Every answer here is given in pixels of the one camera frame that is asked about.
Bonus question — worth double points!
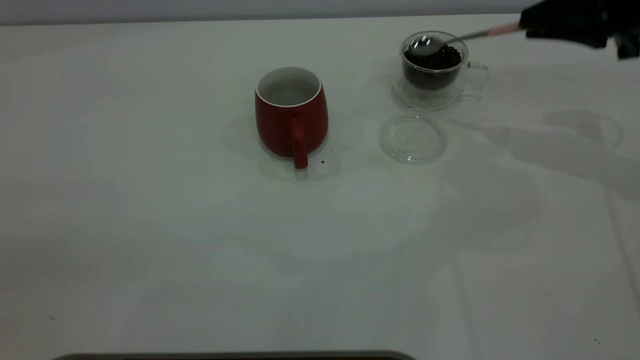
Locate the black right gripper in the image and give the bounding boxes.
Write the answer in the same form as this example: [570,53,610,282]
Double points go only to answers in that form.
[519,0,640,61]

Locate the pink-handled metal spoon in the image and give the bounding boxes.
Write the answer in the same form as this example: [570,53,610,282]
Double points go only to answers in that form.
[408,22,526,57]

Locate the dark coffee beans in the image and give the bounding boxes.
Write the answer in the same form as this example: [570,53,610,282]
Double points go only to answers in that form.
[403,46,462,92]

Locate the clear round glass lid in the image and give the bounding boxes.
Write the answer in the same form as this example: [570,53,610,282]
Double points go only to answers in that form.
[378,109,448,165]

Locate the clear double-wall glass cup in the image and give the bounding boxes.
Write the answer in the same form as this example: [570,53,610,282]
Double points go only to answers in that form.
[392,31,489,111]

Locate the red ceramic mug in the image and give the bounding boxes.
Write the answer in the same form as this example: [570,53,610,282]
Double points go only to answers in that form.
[254,66,330,170]

